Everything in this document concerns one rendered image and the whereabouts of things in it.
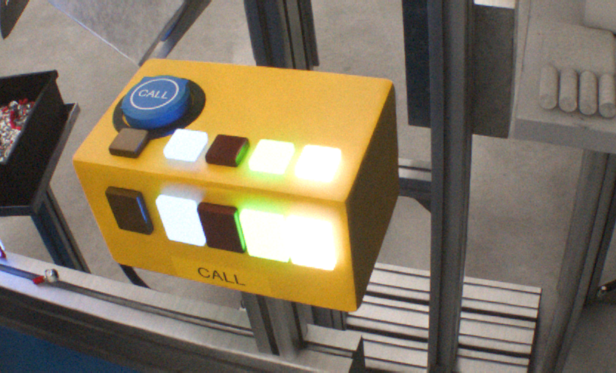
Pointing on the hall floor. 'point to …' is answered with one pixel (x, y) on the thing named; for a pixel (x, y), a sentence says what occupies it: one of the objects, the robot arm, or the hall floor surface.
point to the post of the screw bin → (58, 234)
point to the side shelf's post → (581, 257)
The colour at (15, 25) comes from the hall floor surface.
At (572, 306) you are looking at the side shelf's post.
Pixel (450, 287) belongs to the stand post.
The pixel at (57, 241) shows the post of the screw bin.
